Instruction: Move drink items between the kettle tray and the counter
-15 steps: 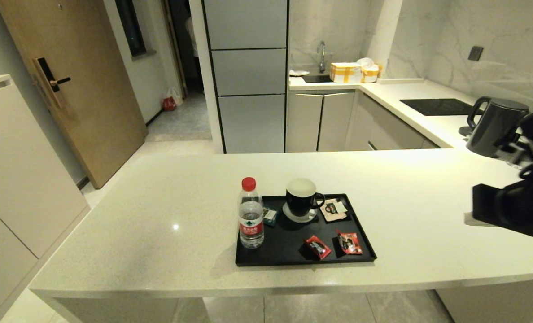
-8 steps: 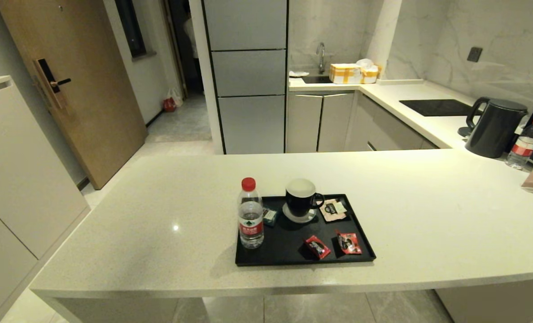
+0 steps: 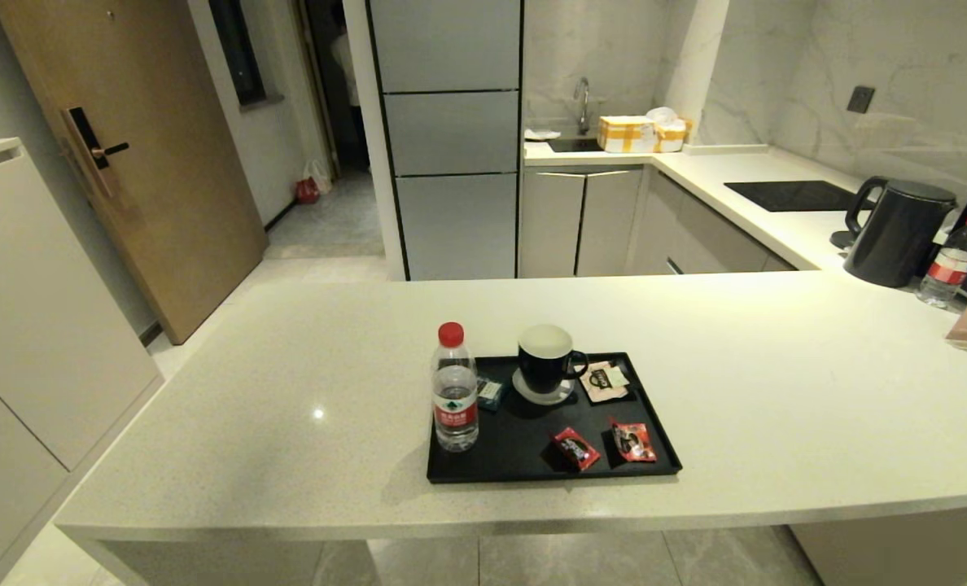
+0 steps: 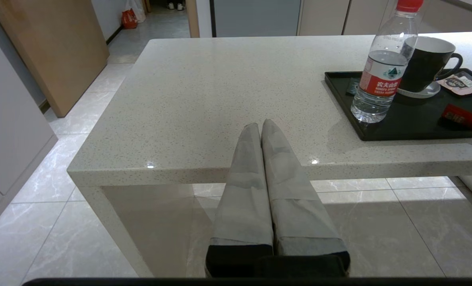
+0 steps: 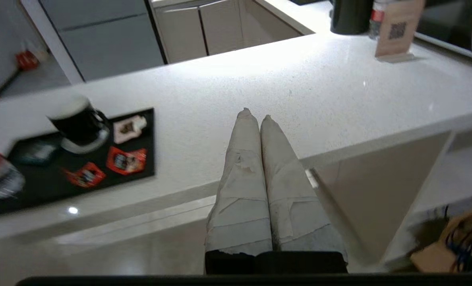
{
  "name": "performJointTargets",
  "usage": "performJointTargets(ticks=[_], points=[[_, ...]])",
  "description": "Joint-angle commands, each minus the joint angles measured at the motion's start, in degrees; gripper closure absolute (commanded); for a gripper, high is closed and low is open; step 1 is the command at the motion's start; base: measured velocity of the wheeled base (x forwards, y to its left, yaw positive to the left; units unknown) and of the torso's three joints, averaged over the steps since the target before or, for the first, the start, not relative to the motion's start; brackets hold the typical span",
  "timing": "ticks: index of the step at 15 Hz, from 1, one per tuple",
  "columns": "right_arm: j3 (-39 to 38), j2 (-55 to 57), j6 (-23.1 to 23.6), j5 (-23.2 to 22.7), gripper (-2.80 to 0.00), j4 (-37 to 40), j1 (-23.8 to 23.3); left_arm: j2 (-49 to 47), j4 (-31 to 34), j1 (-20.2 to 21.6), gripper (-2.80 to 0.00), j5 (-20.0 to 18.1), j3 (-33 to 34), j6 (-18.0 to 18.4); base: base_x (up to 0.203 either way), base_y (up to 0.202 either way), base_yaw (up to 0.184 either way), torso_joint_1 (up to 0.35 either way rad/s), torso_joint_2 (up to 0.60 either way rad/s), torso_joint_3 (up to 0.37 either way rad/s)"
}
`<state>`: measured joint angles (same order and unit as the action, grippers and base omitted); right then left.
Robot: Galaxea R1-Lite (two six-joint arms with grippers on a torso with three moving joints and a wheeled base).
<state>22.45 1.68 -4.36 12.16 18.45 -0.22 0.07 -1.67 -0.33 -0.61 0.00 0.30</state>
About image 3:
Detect clear water bottle red label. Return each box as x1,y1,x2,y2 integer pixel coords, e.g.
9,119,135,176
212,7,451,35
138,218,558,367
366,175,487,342
431,322,481,453
919,213,967,310

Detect large red Nescafe sachet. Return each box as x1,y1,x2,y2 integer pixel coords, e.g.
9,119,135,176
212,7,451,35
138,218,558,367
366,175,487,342
551,427,602,473

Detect small red Nescafe sachet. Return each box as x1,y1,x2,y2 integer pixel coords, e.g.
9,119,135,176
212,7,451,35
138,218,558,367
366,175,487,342
610,418,658,463

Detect pink tea sachet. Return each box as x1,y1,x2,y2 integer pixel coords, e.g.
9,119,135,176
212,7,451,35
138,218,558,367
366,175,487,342
580,361,632,405

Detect black electric kettle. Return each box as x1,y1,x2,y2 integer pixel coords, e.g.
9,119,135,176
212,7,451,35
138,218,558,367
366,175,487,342
843,177,960,288

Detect black mug white inside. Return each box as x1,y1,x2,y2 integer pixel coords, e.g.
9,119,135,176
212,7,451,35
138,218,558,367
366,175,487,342
518,324,590,397

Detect grey lower kitchen cabinets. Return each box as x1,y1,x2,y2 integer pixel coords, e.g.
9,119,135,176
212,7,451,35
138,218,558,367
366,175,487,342
520,163,798,278

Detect white round coaster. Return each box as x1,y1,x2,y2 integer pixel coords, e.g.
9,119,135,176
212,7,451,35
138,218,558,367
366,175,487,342
512,370,578,406

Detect black rectangular serving tray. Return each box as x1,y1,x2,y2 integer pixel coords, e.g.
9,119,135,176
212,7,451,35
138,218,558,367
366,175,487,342
427,352,684,484

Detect grey tall refrigerator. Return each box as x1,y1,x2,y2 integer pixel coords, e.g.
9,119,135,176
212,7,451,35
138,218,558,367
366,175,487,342
367,0,525,282

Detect large white box yellow tape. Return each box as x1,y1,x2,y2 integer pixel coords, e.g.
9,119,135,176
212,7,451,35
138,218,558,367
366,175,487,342
598,115,658,153

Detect small white box yellow tape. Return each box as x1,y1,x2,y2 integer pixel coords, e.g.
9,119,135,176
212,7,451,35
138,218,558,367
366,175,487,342
654,119,689,152

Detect black induction cooktop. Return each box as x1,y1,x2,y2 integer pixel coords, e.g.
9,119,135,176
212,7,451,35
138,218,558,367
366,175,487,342
725,180,879,212

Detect dark narrow window panel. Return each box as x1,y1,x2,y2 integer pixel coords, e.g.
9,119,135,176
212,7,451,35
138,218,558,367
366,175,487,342
208,0,266,104

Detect brown wooden door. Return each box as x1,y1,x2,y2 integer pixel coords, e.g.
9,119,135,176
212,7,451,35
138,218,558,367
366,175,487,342
0,0,269,345

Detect beige tall side cabinet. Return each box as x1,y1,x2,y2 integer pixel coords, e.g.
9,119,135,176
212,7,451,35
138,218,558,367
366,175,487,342
0,137,164,586

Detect black door lock handle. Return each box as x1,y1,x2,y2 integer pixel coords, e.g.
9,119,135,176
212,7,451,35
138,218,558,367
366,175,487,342
62,106,130,199

